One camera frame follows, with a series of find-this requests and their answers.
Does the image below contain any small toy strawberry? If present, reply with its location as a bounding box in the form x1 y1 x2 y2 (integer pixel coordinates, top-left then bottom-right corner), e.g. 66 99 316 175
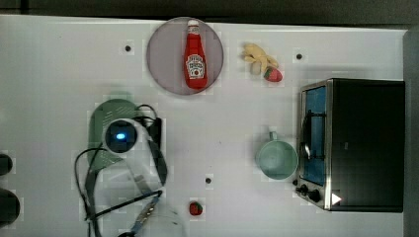
189 201 204 216

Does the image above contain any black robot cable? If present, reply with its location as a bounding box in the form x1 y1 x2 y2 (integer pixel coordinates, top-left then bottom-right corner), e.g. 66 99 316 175
73 147 164 237

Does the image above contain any toaster oven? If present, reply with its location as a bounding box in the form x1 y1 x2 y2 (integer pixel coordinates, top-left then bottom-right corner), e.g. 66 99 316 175
293 78 405 212

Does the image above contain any red ketchup bottle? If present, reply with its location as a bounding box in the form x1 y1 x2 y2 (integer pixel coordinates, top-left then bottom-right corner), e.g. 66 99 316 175
183 20 208 90

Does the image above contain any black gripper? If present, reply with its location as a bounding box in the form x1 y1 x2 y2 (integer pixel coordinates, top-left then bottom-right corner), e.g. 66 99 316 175
136 116 162 147

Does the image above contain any black cylinder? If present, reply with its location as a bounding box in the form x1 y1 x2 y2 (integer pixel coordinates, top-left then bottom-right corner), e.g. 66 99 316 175
0 154 13 176
0 189 21 227

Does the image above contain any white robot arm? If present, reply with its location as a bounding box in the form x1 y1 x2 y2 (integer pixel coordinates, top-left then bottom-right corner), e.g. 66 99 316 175
86 118 187 237

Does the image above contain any yellow toy banana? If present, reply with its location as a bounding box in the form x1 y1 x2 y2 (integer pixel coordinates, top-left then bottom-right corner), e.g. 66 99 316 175
243 43 279 75

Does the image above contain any grey round plate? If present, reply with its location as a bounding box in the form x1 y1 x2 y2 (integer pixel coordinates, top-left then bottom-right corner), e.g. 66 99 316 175
146 17 223 95

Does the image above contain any light green mug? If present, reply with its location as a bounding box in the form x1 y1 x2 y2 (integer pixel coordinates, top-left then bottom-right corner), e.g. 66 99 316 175
255 131 298 180

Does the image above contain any large pink toy strawberry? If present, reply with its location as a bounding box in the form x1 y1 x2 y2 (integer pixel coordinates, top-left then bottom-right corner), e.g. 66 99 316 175
264 67 283 82

